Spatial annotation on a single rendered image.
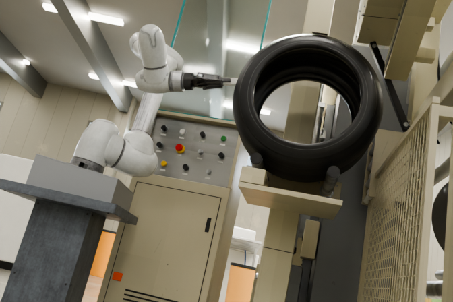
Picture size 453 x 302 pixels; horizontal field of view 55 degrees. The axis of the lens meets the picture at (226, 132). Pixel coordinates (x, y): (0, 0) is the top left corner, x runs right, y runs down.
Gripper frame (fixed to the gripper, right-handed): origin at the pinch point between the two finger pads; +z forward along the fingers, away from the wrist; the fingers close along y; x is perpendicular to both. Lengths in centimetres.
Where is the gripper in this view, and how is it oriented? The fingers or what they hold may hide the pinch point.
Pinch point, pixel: (231, 81)
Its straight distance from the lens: 185.1
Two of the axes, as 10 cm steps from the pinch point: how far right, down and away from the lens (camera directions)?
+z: 9.9, 0.2, -1.6
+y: 1.4, 3.3, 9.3
